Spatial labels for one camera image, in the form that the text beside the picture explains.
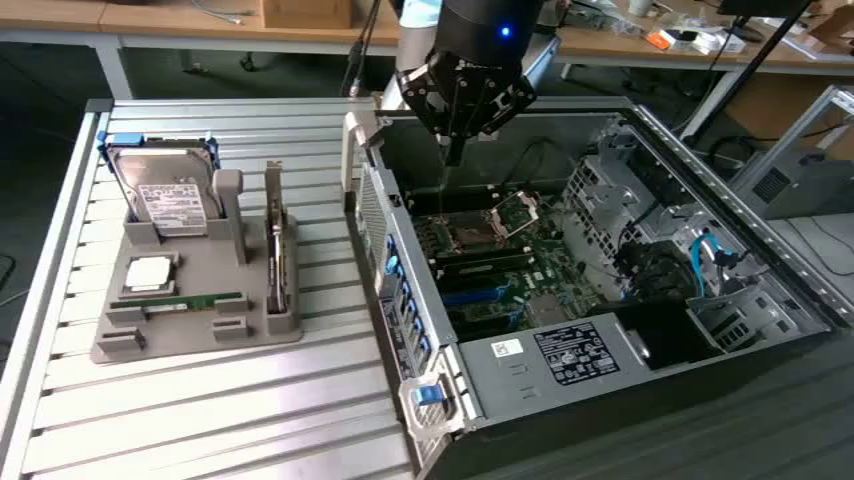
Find grey computer tower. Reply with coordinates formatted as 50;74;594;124
729;147;854;221

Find blue expansion slot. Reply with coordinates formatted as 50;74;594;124
439;284;514;307

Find grey cable with plug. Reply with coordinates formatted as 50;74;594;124
188;0;260;25

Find green RAM stick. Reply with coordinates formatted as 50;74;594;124
110;291;243;312

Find green motherboard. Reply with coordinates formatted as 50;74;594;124
407;192;606;342

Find black RAM stick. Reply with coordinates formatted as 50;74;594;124
437;249;535;280

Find black hanging cable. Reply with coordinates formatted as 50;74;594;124
339;0;383;99

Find grey plastic parts rack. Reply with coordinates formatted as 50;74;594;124
90;168;306;365

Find graphics card with metal bracket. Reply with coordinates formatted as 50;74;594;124
263;159;296;317

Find blue case latch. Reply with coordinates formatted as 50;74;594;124
409;383;447;407

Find silver CPU chip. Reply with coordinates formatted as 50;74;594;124
124;258;178;292

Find silver hard disk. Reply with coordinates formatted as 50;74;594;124
108;147;223;239

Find CPU socket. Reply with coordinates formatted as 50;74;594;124
439;212;513;254

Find black wire bundle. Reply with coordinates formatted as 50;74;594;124
610;239;699;304

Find metal socket cover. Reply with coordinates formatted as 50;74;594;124
489;192;542;240

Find blue disk wire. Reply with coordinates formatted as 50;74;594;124
689;232;729;301

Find brown cardboard box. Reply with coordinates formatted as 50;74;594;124
259;0;354;29

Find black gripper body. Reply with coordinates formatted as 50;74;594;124
426;0;546;96

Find silver chipset heatsink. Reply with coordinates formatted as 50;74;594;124
529;293;570;324

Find wooden desk white frame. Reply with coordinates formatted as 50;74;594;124
0;0;402;100
551;0;854;146

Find black tripod pole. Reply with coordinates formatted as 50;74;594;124
678;0;817;147

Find white small box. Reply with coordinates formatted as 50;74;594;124
690;30;747;55

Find grey power supply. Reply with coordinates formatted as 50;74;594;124
455;312;654;422

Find open black PC case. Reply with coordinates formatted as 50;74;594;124
339;97;854;480

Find silver perforated drive cage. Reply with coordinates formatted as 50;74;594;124
562;149;679;246

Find grey metal disk bay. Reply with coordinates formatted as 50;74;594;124
685;288;806;357

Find aluminium profile frame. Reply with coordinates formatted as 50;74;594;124
766;83;854;166

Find brown cardboard piece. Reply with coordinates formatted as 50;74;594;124
805;4;854;55

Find blue disk caddy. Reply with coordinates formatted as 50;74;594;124
95;130;223;224

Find black monitor with stand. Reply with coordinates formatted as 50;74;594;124
717;0;814;42

